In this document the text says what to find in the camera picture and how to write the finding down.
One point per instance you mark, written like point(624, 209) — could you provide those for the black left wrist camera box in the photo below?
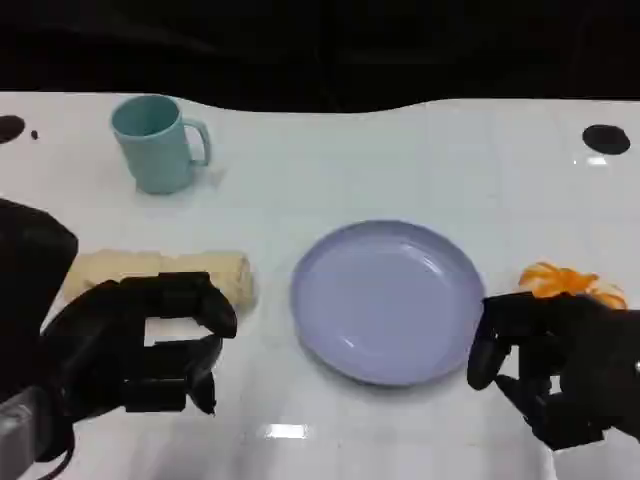
point(30, 270)

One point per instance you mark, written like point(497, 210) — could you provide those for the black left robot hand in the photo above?
point(100, 340)

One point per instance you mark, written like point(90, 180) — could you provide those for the pale green mug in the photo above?
point(155, 150)

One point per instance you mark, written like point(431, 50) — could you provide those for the lilac plate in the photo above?
point(385, 300)

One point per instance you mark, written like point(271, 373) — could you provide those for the beige towel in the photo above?
point(125, 262)

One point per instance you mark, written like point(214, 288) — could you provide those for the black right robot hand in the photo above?
point(585, 360)

